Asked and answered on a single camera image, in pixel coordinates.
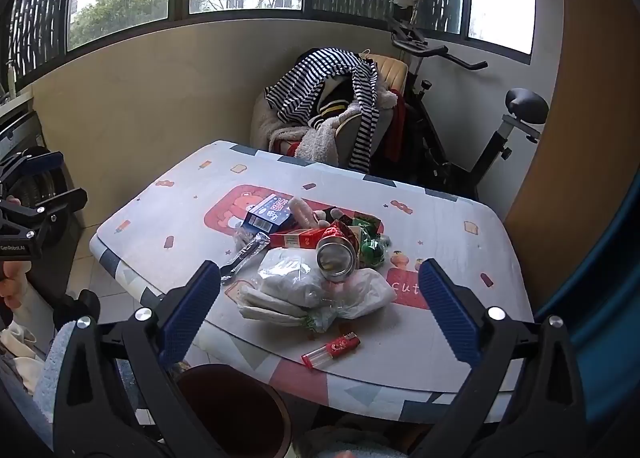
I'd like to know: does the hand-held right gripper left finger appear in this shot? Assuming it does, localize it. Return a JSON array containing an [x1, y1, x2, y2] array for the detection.
[[52, 259, 231, 458]]

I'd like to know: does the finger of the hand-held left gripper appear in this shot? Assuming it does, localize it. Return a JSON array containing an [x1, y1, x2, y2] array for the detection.
[[0, 147, 64, 194], [15, 188, 89, 239]]

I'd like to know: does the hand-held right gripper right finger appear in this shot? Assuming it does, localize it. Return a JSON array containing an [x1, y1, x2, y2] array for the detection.
[[417, 258, 588, 458]]

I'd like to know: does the brown trash bin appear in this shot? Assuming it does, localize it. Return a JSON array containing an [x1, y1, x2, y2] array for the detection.
[[175, 363, 293, 458]]

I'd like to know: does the clear plastic bag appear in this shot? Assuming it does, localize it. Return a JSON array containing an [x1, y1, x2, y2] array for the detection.
[[256, 247, 328, 310]]

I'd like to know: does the person's left hand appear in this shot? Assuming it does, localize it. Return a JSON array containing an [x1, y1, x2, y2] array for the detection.
[[0, 260, 33, 314]]

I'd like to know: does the grey washing machine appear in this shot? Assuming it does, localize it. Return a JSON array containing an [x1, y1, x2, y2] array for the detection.
[[0, 93, 87, 299]]

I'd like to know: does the wrapped plastic spoon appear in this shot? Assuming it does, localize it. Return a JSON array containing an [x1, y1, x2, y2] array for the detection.
[[220, 232, 271, 286]]

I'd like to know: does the folding table with patterned cloth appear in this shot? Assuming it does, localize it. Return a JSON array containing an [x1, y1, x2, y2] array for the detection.
[[89, 139, 536, 424]]

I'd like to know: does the green snack wrapper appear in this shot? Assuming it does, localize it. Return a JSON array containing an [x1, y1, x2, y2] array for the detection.
[[351, 215, 392, 270]]

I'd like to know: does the blue carton box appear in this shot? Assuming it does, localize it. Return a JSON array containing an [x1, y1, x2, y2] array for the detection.
[[243, 193, 297, 234]]

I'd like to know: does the red lighter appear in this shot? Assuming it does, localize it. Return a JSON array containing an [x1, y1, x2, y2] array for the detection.
[[301, 332, 362, 369]]

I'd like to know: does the red cigarette box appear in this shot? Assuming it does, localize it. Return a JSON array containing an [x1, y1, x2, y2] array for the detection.
[[269, 228, 327, 250]]

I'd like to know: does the metal can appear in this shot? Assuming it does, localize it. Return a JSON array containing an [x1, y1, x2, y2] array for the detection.
[[316, 228, 362, 284]]

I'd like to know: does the person's left leg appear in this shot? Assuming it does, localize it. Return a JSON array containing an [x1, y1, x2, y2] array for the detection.
[[31, 322, 77, 406]]

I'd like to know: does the red snack wrapper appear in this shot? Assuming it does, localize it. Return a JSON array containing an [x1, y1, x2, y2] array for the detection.
[[326, 219, 362, 245]]

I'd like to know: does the pale pink tube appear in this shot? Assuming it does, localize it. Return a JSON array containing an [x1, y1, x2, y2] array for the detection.
[[288, 196, 321, 230]]

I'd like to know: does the teal cloth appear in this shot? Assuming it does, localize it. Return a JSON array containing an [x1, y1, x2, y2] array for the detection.
[[532, 198, 640, 444]]

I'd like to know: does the black exercise bike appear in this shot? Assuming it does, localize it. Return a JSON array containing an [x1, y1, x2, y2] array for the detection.
[[385, 0, 551, 202]]

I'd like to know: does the red cloth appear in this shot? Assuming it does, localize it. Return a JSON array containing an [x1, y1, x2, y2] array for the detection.
[[392, 92, 417, 161]]

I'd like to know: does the white fleece jacket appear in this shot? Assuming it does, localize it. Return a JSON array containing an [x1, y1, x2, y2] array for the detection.
[[270, 88, 398, 165]]

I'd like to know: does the beige chair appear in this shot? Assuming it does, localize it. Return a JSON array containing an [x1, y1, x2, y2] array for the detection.
[[250, 53, 409, 171]]

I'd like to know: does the striped shirt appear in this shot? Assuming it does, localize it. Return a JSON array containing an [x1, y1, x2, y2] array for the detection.
[[265, 48, 381, 174]]

